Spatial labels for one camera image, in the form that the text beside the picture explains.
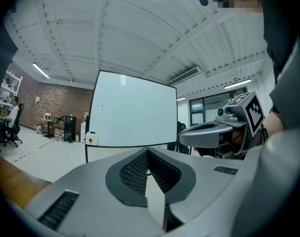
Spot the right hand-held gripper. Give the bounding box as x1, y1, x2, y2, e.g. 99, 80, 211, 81
178, 91, 266, 160

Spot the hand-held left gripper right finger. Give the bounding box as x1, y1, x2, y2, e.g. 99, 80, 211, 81
147, 147, 245, 234

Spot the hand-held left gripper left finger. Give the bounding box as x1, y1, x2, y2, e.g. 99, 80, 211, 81
24, 147, 163, 237

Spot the person's right forearm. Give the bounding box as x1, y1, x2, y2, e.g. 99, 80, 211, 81
264, 111, 286, 145

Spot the whiteboard on black stand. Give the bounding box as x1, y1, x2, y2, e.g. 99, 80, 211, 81
85, 70, 178, 163

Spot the glass partition window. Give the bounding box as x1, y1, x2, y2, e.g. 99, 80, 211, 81
189, 91, 248, 128

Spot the black equipment stand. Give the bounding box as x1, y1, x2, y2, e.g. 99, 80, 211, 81
166, 121, 191, 155

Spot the white water dispenser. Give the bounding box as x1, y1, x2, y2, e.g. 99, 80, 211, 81
80, 120, 88, 143

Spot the black cabinet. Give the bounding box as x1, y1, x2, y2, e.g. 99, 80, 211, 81
64, 116, 77, 142

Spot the ceiling air vent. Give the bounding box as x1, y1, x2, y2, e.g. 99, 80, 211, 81
166, 67, 199, 86

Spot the small side table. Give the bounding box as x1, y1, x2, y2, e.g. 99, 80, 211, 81
40, 117, 54, 139

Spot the wooden table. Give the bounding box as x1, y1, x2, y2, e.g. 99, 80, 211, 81
0, 155, 53, 209

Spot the black office chair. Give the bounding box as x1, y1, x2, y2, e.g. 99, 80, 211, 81
4, 104, 24, 148

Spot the person's black shirt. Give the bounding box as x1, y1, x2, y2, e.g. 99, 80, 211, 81
261, 0, 300, 115

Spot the white metal shelf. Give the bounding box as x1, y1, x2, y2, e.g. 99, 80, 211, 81
0, 70, 24, 108

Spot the black wrist strap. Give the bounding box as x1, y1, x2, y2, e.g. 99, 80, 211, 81
257, 124, 268, 147

